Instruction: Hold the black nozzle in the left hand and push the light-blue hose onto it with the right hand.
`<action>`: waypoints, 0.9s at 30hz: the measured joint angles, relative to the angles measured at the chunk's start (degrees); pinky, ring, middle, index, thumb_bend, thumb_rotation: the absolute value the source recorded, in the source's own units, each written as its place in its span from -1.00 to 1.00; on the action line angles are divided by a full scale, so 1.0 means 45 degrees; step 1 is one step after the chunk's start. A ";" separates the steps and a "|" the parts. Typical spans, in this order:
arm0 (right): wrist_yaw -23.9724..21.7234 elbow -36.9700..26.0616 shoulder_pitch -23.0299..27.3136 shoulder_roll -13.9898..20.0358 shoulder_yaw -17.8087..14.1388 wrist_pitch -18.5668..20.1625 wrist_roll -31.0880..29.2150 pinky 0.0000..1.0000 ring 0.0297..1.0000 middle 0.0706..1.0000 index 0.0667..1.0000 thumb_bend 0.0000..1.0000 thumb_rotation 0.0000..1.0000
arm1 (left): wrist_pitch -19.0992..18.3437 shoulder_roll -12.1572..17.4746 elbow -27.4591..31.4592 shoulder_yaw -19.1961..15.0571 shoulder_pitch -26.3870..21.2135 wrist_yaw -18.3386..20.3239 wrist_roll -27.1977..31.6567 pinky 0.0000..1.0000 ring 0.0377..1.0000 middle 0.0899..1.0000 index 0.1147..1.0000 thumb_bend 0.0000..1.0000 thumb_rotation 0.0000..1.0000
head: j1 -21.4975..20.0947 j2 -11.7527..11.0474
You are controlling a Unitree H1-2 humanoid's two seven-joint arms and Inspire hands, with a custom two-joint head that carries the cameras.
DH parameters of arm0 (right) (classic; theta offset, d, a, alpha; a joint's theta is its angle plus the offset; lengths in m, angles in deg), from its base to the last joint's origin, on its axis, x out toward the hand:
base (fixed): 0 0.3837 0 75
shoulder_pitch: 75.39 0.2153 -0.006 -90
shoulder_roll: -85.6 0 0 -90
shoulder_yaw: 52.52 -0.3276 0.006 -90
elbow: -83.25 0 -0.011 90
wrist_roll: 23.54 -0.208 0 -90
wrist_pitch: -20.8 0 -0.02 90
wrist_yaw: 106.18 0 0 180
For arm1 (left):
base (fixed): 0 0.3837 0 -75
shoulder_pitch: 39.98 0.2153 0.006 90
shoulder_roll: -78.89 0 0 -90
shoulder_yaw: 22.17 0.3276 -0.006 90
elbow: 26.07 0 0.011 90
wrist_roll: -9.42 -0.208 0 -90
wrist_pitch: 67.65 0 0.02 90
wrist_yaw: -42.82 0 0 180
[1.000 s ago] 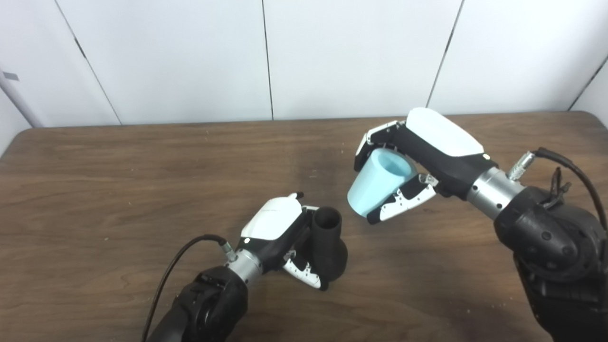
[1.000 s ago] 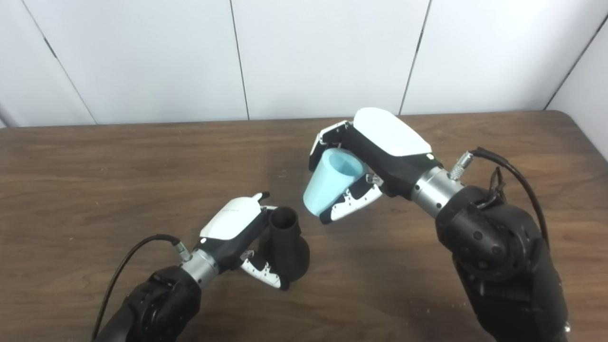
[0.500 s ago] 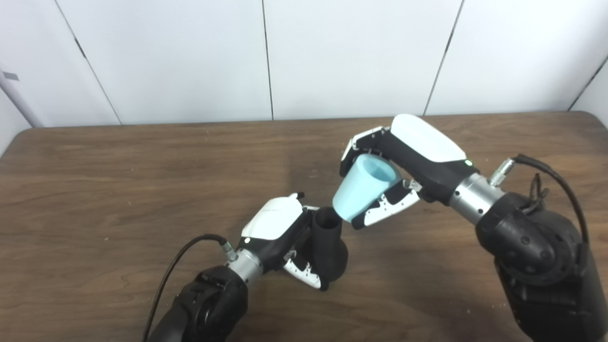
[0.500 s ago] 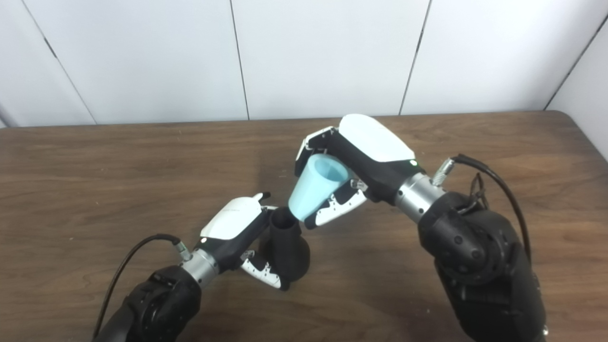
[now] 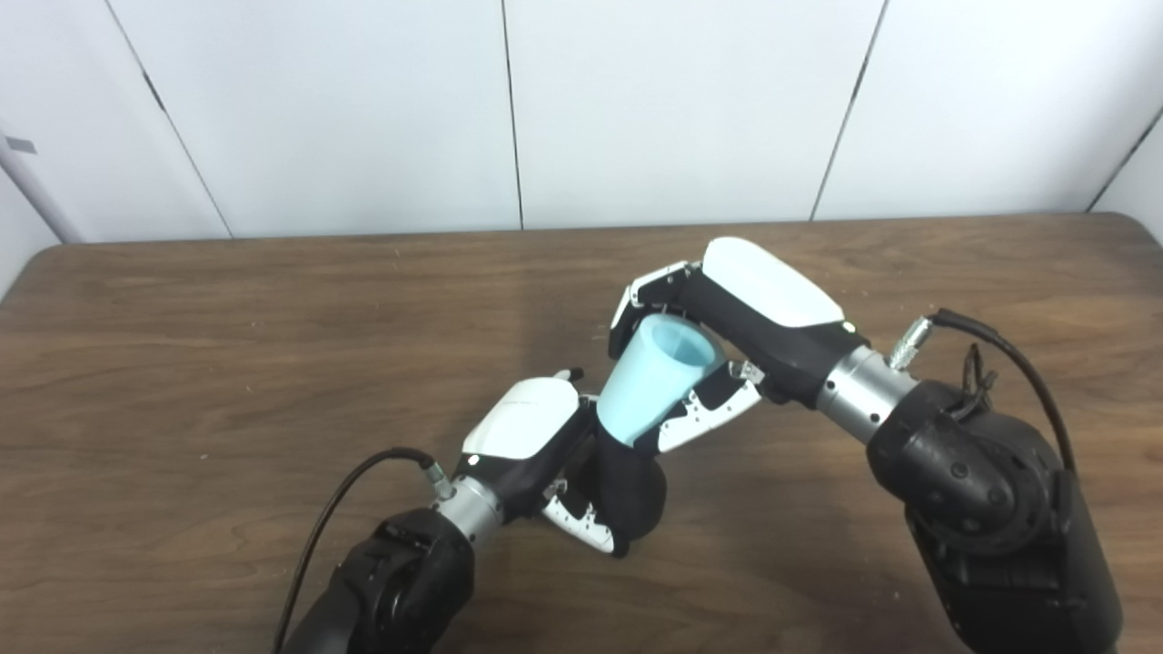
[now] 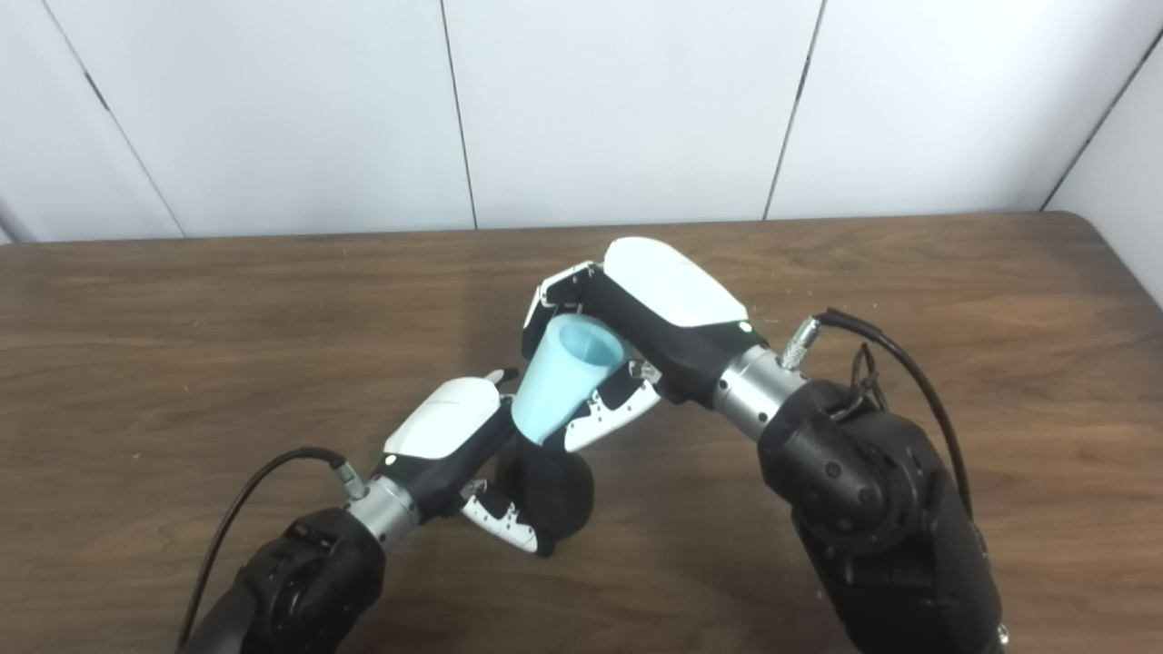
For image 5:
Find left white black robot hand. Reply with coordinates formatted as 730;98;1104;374
451;368;633;558

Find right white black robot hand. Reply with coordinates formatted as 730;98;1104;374
607;236;871;455

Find black funnel-shaped nozzle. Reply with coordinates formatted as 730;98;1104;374
565;425;670;548

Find light-blue cylindrical hose piece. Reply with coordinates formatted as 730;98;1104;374
596;314;728;449

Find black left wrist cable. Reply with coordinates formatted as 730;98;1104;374
273;446;455;654

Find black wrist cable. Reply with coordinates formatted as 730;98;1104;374
273;446;455;654
889;308;1079;473

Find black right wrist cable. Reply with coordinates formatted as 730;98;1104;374
889;308;1079;473

